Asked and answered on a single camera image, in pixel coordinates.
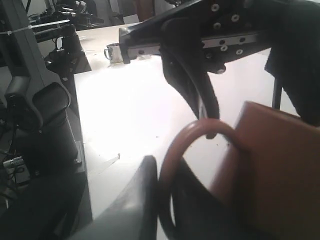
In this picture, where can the steel mug in background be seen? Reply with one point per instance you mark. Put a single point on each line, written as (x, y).
(112, 52)

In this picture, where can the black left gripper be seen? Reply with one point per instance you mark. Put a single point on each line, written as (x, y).
(201, 36)

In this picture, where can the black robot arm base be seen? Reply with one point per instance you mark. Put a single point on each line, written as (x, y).
(44, 136)

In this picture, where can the terracotta ceramic mug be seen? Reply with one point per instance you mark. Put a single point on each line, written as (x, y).
(269, 179)

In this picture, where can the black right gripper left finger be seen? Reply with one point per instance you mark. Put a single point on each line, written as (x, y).
(133, 214)

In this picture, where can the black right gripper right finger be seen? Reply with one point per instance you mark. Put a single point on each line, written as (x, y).
(197, 214)

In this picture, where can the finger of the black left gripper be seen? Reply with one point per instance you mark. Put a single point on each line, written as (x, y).
(299, 76)

